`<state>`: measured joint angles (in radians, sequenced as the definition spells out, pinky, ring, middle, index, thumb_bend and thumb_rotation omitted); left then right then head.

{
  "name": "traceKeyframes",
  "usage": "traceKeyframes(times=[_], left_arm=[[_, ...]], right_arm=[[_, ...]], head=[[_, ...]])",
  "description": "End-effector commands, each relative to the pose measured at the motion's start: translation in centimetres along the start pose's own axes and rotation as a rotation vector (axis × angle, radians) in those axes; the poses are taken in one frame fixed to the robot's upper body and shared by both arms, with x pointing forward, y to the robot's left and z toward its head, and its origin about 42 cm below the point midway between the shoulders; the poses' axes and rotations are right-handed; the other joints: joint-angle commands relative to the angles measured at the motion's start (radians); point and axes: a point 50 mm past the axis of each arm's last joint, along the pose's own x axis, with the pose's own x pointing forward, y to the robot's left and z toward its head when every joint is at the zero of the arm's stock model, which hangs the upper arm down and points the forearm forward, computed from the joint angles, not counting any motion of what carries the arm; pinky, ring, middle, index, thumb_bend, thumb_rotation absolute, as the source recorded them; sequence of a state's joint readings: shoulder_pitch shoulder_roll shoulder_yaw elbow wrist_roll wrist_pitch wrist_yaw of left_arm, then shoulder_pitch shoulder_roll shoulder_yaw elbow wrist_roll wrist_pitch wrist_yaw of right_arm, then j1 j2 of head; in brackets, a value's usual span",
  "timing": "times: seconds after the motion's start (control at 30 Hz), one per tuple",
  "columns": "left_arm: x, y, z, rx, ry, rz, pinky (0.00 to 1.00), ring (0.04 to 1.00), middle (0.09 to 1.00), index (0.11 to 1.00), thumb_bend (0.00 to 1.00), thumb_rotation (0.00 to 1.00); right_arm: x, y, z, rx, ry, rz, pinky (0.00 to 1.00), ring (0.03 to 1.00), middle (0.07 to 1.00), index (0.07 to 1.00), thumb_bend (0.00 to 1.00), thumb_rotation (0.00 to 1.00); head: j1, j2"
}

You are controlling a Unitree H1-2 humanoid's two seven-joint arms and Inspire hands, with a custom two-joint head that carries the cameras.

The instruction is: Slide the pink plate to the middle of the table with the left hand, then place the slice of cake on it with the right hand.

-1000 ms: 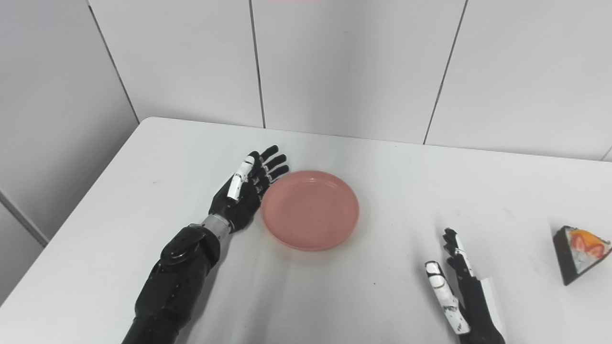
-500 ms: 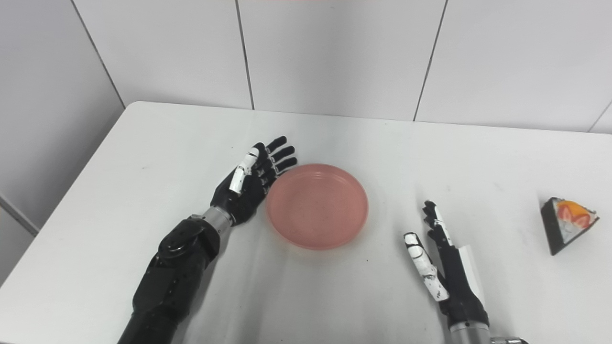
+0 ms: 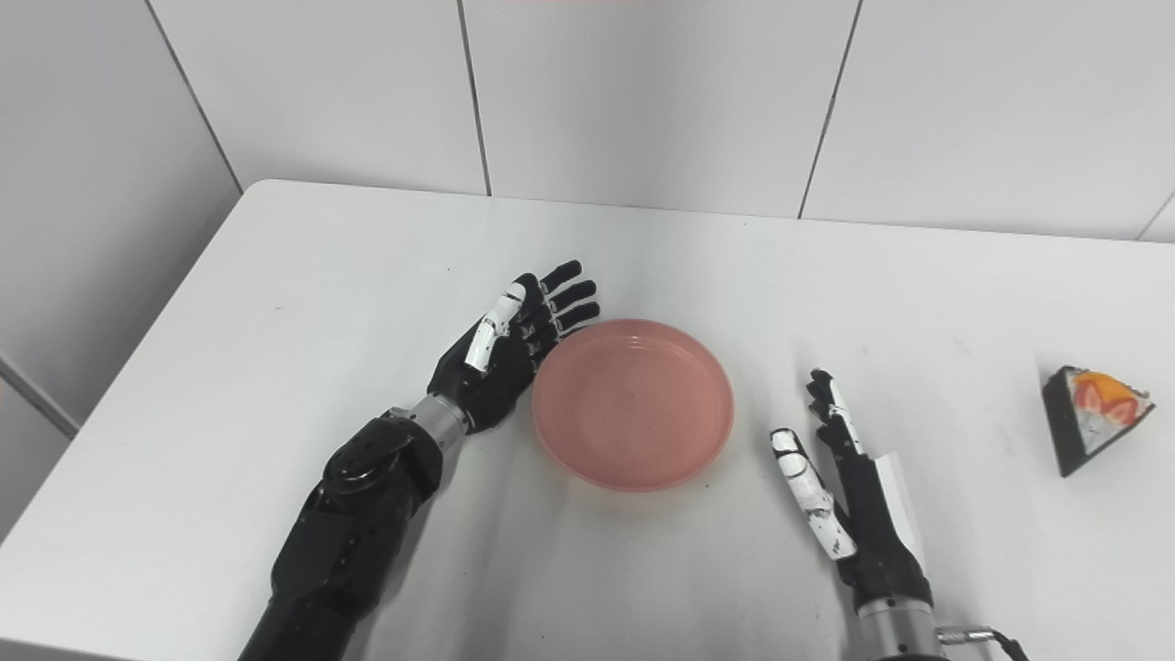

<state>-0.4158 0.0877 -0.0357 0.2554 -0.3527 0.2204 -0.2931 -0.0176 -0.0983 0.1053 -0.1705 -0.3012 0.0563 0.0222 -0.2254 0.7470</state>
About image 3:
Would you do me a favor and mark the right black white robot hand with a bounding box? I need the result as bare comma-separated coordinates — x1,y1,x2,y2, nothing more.
769,368,935,611

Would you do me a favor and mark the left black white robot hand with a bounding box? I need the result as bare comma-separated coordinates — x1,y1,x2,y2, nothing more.
426,260,602,435

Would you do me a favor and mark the pink round plate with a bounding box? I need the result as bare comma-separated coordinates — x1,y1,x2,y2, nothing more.
531,319,736,493

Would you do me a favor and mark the cake slice with fruit topping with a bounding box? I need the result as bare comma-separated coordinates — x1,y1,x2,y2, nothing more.
1041,365,1157,478

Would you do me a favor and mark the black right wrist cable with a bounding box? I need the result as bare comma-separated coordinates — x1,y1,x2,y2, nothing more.
936,625,1031,661

